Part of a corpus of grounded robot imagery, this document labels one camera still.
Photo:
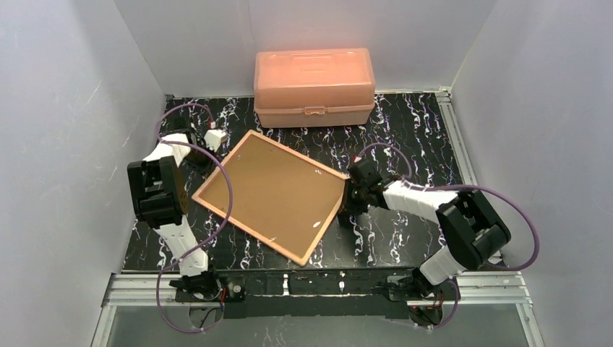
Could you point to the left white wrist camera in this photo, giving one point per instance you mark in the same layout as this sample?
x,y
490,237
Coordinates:
x,y
214,139

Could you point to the pink wooden picture frame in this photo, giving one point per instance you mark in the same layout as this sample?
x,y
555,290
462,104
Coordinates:
x,y
206,199

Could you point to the aluminium rail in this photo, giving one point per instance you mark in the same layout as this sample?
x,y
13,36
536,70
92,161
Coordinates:
x,y
456,135
139,289

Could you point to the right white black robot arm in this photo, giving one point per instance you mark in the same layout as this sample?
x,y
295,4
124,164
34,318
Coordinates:
x,y
472,229

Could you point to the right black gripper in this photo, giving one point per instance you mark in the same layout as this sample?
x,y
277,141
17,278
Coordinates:
x,y
349,204

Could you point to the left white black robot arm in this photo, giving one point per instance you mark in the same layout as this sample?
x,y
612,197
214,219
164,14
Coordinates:
x,y
159,199

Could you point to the aluminium right side rail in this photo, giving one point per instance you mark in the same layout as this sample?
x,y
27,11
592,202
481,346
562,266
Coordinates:
x,y
456,135

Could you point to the aluminium front rail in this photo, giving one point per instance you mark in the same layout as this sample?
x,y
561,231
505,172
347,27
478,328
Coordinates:
x,y
139,289

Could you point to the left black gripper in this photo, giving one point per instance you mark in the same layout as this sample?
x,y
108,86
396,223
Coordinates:
x,y
197,157

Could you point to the brown cardboard backing board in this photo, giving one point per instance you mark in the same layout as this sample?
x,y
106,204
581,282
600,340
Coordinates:
x,y
278,196

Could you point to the orange plastic storage box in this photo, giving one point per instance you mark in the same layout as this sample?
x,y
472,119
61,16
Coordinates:
x,y
314,88

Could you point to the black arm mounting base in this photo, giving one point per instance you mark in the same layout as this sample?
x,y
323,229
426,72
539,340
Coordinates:
x,y
369,291

